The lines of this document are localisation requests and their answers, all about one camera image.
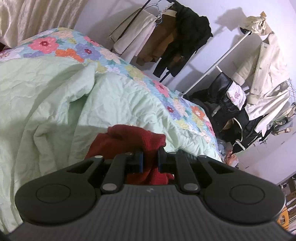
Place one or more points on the black leather clothing pile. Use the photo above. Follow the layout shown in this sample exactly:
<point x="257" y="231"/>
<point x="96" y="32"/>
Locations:
<point x="228" y="122"/>

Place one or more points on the dark red knit garment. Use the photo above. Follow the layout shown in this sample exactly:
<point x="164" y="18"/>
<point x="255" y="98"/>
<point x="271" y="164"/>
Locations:
<point x="122" y="139"/>

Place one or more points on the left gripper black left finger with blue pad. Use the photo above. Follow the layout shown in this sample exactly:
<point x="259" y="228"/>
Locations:
<point x="121" y="166"/>

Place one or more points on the black hanging jacket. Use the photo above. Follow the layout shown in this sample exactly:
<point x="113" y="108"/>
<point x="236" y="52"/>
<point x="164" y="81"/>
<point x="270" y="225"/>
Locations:
<point x="192" y="33"/>

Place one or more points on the cream hanging coat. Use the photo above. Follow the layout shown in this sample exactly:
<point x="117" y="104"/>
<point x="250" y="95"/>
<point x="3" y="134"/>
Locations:
<point x="262" y="71"/>

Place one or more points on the beige satin curtain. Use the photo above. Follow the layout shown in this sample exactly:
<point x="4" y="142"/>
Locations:
<point x="23" y="19"/>

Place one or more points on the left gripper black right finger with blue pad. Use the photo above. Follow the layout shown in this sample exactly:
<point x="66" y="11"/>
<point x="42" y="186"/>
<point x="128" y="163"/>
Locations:
<point x="178" y="165"/>

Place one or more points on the floral patterned bed sheet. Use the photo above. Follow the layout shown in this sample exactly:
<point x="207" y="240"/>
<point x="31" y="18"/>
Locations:
<point x="68" y="43"/>

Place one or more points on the white pink floral pouch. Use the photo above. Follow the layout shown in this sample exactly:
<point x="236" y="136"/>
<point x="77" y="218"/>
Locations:
<point x="237" y="96"/>

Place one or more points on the brown hanging coat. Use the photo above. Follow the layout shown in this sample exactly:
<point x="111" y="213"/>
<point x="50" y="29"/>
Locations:
<point x="163" y="34"/>

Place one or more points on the white clothes rack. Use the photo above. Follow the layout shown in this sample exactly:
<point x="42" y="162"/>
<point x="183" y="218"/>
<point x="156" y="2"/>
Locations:
<point x="216" y="64"/>

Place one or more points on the pink white hanging garment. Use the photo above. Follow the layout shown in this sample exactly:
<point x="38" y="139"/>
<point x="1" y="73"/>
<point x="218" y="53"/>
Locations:
<point x="132" y="34"/>

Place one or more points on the pale green quilted blanket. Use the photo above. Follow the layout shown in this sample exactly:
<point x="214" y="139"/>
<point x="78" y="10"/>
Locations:
<point x="52" y="108"/>

